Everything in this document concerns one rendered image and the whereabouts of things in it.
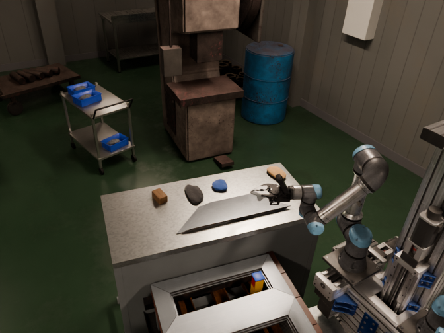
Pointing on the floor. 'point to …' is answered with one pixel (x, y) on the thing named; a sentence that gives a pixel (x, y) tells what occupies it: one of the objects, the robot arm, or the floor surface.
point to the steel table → (126, 16)
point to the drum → (266, 82)
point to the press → (201, 71)
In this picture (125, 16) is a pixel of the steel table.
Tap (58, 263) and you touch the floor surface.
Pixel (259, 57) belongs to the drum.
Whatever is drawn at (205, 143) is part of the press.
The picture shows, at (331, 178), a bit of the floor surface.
